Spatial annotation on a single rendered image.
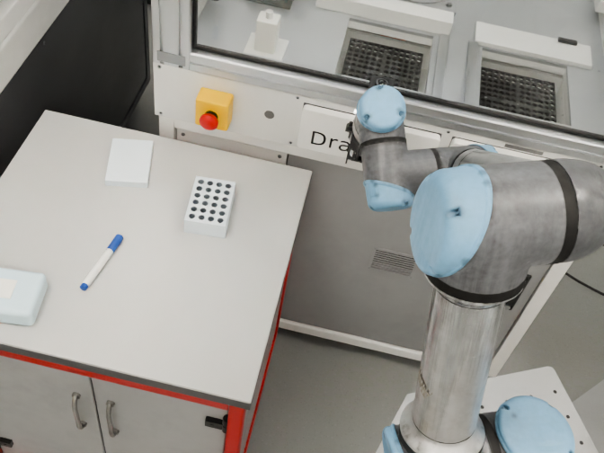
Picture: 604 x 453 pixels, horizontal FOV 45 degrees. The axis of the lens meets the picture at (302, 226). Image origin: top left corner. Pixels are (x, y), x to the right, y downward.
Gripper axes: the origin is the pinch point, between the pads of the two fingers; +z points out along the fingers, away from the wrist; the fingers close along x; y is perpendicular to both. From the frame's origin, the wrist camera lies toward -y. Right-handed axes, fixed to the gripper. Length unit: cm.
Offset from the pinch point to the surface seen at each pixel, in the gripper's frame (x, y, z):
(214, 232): -25.8, 25.1, -0.3
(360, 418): 18, 63, 68
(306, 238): -8.3, 18.9, 39.6
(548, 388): 42, 40, -9
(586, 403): 83, 45, 77
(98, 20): -83, -31, 60
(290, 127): -16.5, -1.3, 8.5
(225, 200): -25.8, 18.0, 3.2
